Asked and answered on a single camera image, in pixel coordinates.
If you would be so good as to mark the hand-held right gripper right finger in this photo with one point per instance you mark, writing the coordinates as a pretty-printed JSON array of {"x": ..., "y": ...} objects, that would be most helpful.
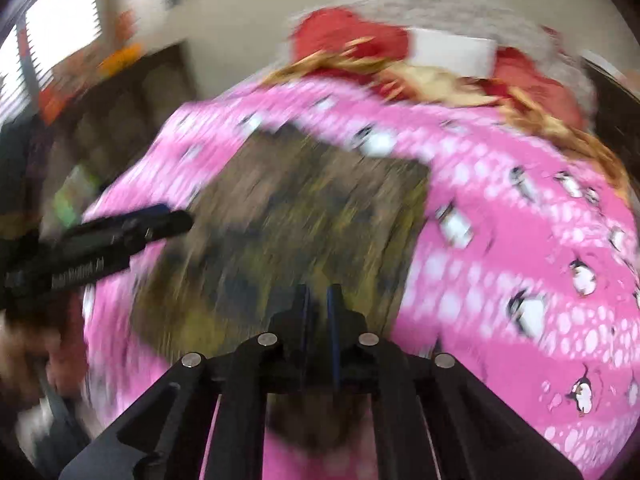
[{"x": 333, "y": 340}]

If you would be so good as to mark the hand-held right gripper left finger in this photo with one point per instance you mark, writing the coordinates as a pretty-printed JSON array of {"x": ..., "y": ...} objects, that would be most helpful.
[{"x": 304, "y": 320}]

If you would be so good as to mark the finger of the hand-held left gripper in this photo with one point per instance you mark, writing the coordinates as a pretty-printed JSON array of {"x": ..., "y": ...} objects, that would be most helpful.
[
  {"x": 165, "y": 225},
  {"x": 140, "y": 215}
]

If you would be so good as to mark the dark olive patterned garment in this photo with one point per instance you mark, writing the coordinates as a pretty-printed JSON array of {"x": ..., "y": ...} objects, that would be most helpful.
[{"x": 300, "y": 220}]

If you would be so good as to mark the person's left hand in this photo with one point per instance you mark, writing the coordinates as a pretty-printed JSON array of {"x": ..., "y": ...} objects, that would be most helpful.
[{"x": 25, "y": 355}]

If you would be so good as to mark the green packet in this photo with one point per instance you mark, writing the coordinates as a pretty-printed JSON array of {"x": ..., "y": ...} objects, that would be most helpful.
[{"x": 75, "y": 195}]

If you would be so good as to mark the dark wooden cabinet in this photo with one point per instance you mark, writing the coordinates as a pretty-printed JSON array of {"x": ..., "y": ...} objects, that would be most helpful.
[
  {"x": 615, "y": 100},
  {"x": 125, "y": 110}
]

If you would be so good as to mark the orange cloth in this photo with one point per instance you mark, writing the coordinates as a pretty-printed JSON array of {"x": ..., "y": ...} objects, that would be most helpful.
[{"x": 120, "y": 57}]

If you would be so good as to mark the pink penguin print blanket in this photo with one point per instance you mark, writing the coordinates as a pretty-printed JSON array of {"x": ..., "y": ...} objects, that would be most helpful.
[{"x": 500, "y": 260}]

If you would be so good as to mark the window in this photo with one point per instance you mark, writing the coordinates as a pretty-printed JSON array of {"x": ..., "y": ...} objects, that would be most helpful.
[{"x": 60, "y": 25}]

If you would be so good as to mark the large red pillow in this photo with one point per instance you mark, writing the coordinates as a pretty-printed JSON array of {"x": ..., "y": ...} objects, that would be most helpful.
[{"x": 340, "y": 30}]

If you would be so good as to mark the gold and red satin cloth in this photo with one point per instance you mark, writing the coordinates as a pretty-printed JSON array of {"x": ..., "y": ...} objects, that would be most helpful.
[{"x": 435, "y": 85}]

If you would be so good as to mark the white pillow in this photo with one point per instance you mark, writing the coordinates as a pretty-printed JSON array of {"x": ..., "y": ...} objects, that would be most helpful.
[{"x": 450, "y": 50}]

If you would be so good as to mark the small red pillow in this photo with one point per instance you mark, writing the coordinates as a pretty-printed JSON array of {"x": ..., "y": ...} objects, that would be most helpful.
[{"x": 530, "y": 80}]

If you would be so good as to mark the grey floral quilt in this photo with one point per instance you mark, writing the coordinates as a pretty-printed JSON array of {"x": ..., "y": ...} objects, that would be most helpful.
[{"x": 450, "y": 7}]

